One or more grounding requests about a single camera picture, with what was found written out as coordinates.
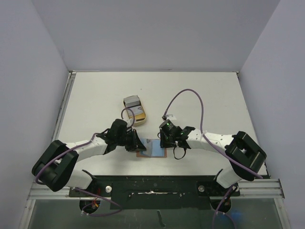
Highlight aluminium frame rail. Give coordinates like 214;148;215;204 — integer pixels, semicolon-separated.
50;71;77;143

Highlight purple cable under left base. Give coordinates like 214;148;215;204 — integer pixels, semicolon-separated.
73;187;123;217

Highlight purple cable under right base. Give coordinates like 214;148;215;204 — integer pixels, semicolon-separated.
211;186;237;229

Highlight purple cable under base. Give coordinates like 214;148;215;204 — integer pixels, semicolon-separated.
73;187;123;217
211;186;237;229

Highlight black wire loop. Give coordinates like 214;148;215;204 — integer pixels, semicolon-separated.
173;146;187;160

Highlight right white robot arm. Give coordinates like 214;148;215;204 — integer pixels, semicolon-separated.
159;120;266;195

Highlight stack of grey cards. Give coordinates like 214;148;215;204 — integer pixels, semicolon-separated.
123;95;141;107

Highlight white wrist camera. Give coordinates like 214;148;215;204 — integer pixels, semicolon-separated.
162;114;176;121
125;119;134;127

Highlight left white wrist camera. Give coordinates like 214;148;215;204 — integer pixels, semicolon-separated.
125;119;134;127

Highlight yellow card tray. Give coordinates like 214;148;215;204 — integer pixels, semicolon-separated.
123;103;146;126

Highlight tan leather card holder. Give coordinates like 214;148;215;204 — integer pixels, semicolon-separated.
136;138;167;158

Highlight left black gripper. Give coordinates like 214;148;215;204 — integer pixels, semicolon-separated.
116;128;146;152

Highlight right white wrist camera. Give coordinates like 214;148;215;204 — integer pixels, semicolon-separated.
162;114;176;121

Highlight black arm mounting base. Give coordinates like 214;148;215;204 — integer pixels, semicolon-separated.
69;175;240;211

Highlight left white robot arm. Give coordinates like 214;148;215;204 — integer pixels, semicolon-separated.
31;119;146;196

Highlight silver VIP card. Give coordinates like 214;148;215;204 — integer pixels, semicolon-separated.
141;138;153;157

